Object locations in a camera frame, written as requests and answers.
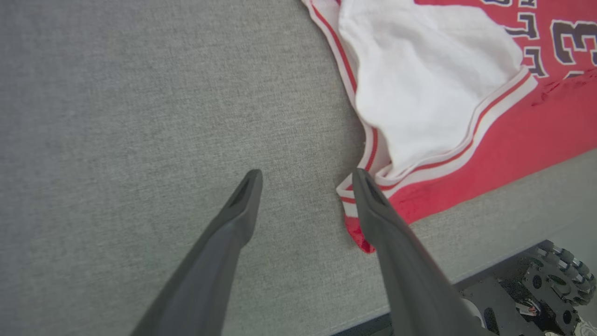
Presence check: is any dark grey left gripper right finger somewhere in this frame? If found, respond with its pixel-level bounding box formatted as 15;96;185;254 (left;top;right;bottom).
352;168;495;336

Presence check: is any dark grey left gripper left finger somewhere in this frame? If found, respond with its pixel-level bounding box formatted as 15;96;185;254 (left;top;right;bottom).
131;169;264;336

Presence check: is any red and white shirt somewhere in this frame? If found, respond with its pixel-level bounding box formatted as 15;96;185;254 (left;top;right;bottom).
301;0;597;254

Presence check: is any black omni wheel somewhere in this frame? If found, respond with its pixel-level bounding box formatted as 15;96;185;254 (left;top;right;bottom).
522;240;597;307

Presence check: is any grey fabric sofa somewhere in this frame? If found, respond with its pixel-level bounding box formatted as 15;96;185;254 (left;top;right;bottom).
0;0;597;336

